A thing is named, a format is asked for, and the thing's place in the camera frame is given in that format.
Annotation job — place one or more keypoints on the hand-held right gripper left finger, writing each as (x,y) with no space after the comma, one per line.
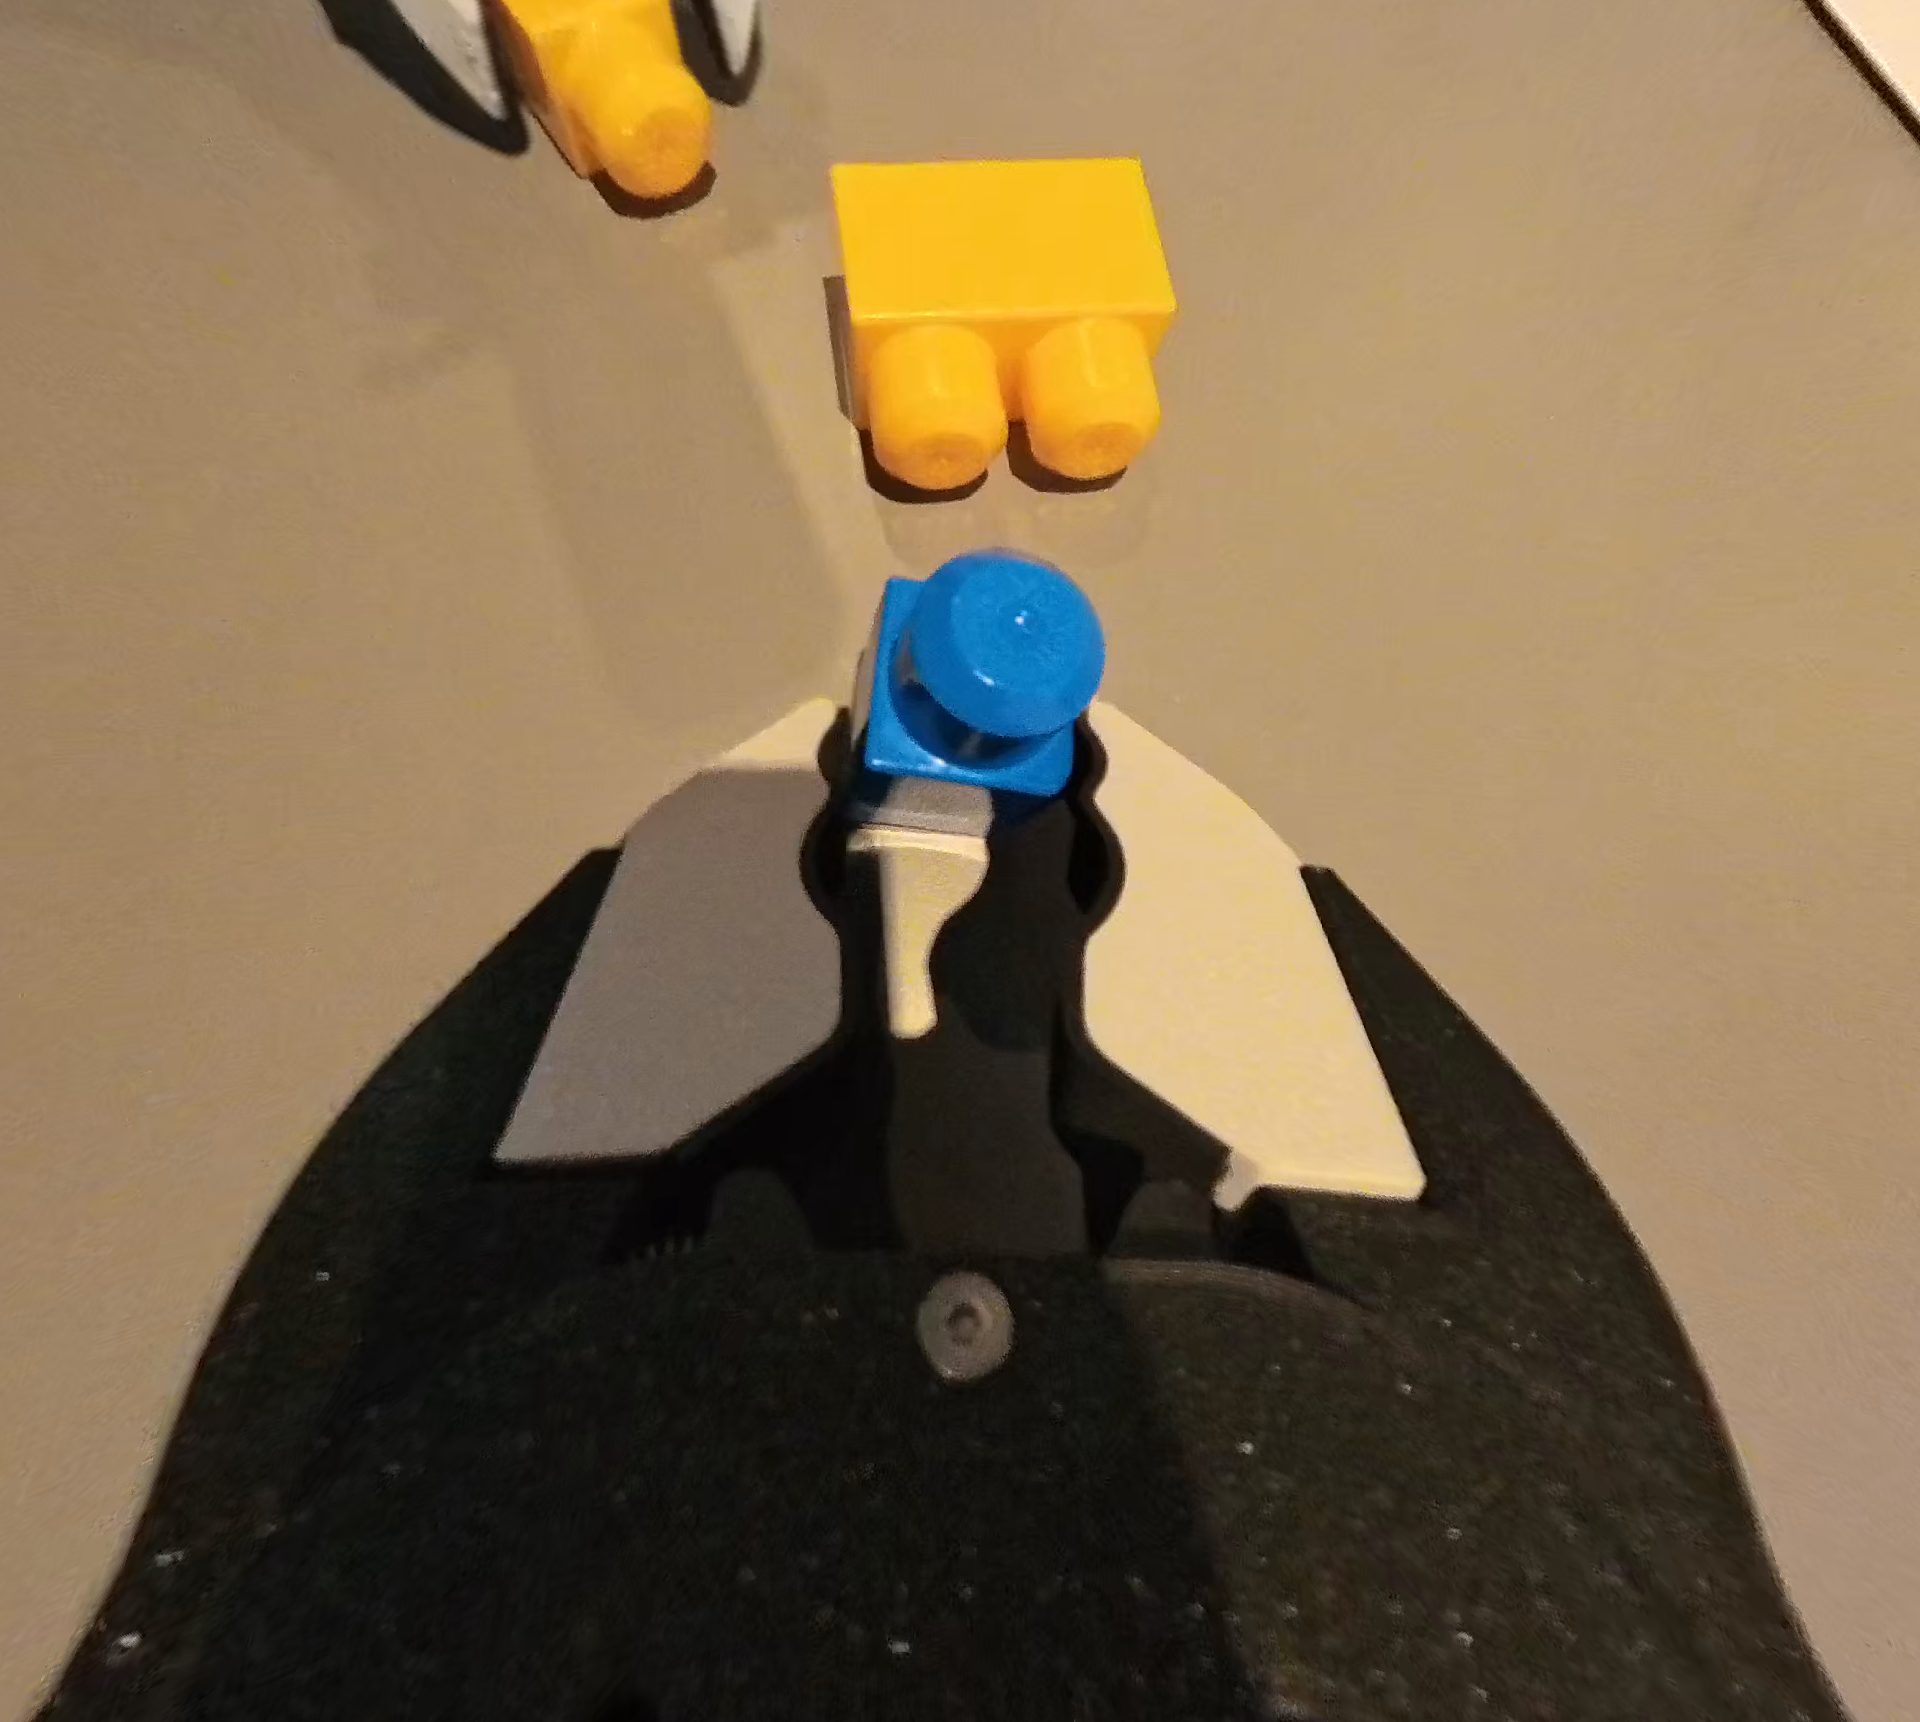
(675,972)

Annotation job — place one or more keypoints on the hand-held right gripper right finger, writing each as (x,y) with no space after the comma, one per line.
(1245,1002)

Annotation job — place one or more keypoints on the yellow mega block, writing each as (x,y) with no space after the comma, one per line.
(990,253)
(600,42)

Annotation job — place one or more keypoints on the blue mega block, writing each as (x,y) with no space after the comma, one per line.
(1005,642)

